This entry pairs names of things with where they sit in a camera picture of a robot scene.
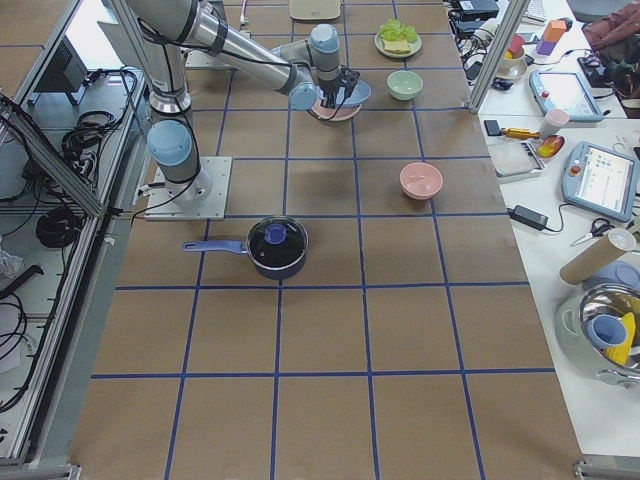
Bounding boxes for steel mixing bowl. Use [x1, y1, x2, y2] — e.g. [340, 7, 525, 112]
[554, 284, 639, 387]

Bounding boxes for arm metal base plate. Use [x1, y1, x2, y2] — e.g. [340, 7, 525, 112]
[143, 156, 232, 221]

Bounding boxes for green bowl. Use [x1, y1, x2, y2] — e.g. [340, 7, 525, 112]
[386, 70, 424, 101]

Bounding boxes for bread slice on plate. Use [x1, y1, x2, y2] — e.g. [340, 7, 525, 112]
[382, 39, 411, 55]

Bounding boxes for aluminium frame post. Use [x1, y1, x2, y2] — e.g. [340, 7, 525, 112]
[468, 0, 529, 114]

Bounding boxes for teach pendant far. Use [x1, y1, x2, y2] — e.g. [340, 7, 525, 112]
[528, 70, 604, 123]

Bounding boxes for blue plate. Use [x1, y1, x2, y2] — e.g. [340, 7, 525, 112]
[338, 80, 371, 108]

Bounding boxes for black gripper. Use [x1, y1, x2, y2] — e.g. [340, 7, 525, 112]
[319, 67, 360, 108]

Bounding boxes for cardboard tube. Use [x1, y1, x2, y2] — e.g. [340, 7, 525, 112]
[559, 228, 637, 285]

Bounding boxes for black power adapter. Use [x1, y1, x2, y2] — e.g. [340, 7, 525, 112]
[507, 205, 548, 231]

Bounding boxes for pink bowl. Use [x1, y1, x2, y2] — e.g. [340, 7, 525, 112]
[399, 162, 444, 200]

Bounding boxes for teach pendant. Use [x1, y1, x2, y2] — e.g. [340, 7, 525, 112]
[561, 142, 639, 222]
[528, 70, 604, 123]

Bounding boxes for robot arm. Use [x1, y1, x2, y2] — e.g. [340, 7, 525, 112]
[103, 1, 360, 219]

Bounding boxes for blue cup in bowl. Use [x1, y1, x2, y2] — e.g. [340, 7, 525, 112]
[585, 314, 627, 350]

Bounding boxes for green plate with food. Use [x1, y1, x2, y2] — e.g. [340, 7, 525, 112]
[374, 31, 422, 59]

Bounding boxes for pink plate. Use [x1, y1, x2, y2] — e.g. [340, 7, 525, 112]
[309, 100, 361, 122]

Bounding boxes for white paper cup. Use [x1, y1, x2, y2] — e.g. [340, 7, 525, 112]
[539, 108, 570, 139]

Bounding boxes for green lettuce leaf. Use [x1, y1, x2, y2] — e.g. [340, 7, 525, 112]
[378, 19, 419, 43]

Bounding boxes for scissors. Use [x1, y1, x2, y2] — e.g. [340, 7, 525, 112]
[571, 217, 614, 247]

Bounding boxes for white toaster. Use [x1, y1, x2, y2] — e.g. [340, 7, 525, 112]
[289, 0, 342, 21]

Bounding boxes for teach pendant near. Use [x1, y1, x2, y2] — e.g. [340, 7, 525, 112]
[561, 142, 639, 222]

